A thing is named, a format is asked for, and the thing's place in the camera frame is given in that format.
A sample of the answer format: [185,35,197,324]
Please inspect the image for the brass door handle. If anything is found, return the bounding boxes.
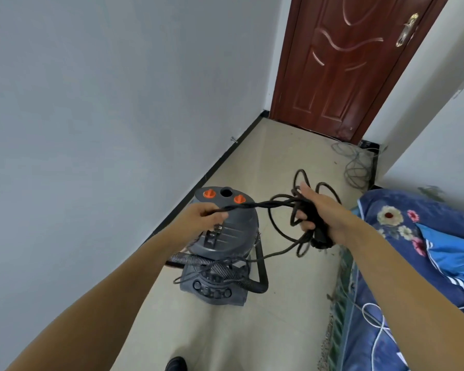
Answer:
[395,12,420,48]

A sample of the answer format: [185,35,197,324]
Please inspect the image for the black skirting board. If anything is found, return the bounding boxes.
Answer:
[145,110,382,244]

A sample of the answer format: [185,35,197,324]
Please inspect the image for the blue floral bed blanket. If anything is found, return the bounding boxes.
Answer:
[328,189,464,371]

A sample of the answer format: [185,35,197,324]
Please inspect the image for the person's right hand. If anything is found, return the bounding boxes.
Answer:
[295,182,357,248]

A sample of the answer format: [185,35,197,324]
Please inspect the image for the green lace bed skirt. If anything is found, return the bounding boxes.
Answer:
[318,243,359,371]

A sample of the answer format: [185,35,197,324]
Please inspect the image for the grey vacuum cleaner orange knobs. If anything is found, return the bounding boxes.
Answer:
[179,185,261,308]

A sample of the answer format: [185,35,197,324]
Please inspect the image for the black power cord with plug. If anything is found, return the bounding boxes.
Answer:
[173,168,343,285]

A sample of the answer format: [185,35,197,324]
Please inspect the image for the person's right forearm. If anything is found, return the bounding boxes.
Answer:
[338,219,464,371]

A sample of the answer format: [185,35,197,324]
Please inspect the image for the blue garment striped collar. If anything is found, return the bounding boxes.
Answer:
[416,223,464,306]

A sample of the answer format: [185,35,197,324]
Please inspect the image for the red-brown wooden door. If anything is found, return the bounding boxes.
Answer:
[269,0,451,145]

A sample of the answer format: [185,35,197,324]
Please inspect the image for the black ribbed vacuum hose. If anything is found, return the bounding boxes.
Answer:
[166,229,270,295]

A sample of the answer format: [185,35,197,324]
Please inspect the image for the white charging cable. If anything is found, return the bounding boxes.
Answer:
[344,281,464,371]

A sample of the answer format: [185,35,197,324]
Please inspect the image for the tangled grey cable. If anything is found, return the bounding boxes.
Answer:
[330,140,388,190]

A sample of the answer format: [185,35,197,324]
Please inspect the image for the person's left forearm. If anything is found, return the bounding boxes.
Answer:
[6,233,192,371]

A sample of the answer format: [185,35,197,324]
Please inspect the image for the person's left hand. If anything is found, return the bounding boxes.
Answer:
[169,203,230,248]

